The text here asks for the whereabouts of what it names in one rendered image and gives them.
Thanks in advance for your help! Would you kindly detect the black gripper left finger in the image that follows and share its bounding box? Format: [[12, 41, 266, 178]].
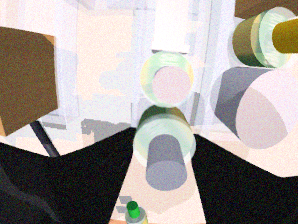
[[0, 128, 137, 224]]

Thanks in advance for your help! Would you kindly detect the tan cardboard box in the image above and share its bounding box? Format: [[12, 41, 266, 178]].
[[0, 27, 57, 137], [234, 0, 298, 20]]

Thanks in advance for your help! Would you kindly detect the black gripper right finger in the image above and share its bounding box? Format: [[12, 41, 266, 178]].
[[192, 133, 298, 224]]

